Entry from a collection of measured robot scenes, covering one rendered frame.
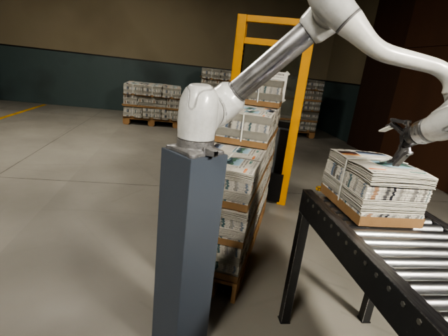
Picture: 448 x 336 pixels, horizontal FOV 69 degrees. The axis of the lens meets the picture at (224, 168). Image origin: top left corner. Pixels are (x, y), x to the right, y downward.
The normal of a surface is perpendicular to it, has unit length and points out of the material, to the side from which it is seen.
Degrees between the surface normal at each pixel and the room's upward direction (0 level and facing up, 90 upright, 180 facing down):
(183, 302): 90
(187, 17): 90
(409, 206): 90
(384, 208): 90
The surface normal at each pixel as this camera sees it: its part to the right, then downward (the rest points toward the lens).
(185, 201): -0.71, 0.14
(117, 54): 0.12, 0.31
